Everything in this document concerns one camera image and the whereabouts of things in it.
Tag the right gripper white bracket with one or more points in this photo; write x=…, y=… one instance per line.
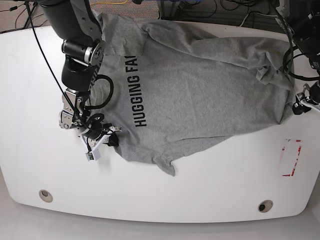
x=92, y=141

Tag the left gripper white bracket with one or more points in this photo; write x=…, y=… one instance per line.
x=308, y=99

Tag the grey t-shirt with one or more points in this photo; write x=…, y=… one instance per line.
x=179, y=90

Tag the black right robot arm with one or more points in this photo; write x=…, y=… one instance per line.
x=83, y=47

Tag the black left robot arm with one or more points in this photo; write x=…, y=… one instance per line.
x=300, y=20

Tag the red tape rectangle marking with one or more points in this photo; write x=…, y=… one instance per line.
x=289, y=157

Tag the black tripod stand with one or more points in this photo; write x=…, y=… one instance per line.
x=22, y=21

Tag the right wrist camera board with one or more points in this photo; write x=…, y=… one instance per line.
x=90, y=156

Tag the left table cable grommet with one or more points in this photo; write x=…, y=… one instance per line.
x=45, y=196

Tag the table cable grommet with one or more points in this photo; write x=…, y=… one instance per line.
x=45, y=196
x=265, y=206

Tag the right table cable grommet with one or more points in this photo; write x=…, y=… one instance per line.
x=265, y=206

